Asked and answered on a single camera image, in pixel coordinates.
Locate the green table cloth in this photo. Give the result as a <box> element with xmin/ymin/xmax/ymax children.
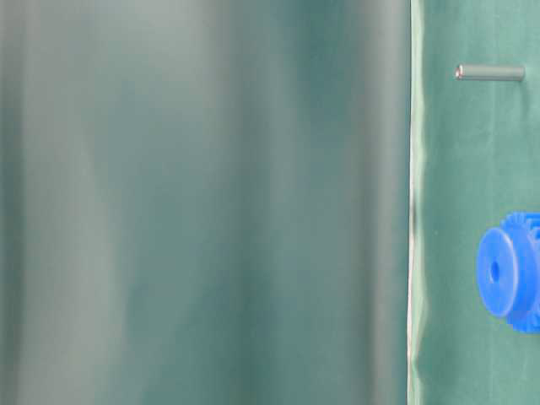
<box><xmin>408</xmin><ymin>1</ymin><xmax>539</xmax><ymax>404</ymax></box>

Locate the grey metal shaft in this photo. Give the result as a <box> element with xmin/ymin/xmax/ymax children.
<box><xmin>454</xmin><ymin>64</ymin><xmax>526</xmax><ymax>82</ymax></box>

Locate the blue plastic gear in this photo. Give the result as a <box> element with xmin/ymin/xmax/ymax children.
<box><xmin>476</xmin><ymin>212</ymin><xmax>539</xmax><ymax>333</ymax></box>

